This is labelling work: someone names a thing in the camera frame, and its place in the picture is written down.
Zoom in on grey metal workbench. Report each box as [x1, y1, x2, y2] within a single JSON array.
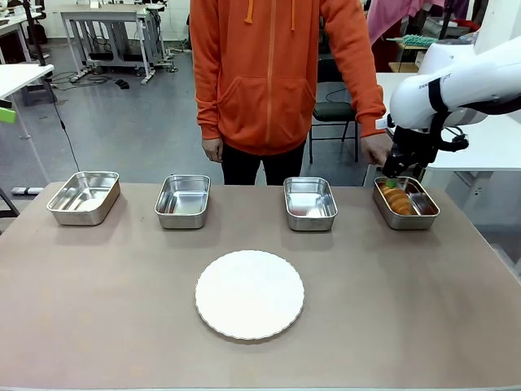
[[59, 2, 168, 86]]

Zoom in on plain steel container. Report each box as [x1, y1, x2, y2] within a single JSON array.
[[282, 176, 339, 232], [154, 174, 212, 230], [46, 170, 121, 226]]

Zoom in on green bristle brush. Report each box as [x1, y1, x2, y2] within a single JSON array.
[[386, 34, 431, 48]]

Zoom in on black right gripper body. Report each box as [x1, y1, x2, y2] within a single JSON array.
[[382, 125, 440, 178]]

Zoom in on white scalloped plate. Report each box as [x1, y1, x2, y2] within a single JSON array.
[[194, 249, 306, 340]]

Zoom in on black trousers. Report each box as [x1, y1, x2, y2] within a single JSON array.
[[221, 139, 306, 187]]

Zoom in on golden croissant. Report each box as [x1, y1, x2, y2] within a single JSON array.
[[379, 182, 418, 216]]

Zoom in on person in orange hoodie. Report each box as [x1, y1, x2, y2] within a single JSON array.
[[189, 0, 387, 156]]

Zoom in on pink hanging cloth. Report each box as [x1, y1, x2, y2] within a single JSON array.
[[366, 0, 433, 46]]

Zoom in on black right arm cable sleeve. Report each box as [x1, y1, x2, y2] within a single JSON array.
[[425, 72, 470, 153]]

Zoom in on white side table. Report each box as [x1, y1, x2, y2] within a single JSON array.
[[0, 64, 55, 139]]

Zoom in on black stand pole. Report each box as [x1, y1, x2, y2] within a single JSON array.
[[437, 0, 454, 41], [22, 0, 46, 67]]

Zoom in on black folding chair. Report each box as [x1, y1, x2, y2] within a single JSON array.
[[309, 56, 361, 164]]

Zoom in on divided steel container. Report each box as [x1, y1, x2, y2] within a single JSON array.
[[372, 175, 441, 231]]

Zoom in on person's right hand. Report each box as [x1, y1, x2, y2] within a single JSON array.
[[202, 137, 225, 164]]

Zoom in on long white table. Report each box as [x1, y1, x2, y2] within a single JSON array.
[[376, 72, 521, 172]]

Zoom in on thin black floor cable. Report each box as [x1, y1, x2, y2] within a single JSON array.
[[43, 77, 81, 173]]

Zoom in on person's left hand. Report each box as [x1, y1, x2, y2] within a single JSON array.
[[360, 133, 394, 167]]

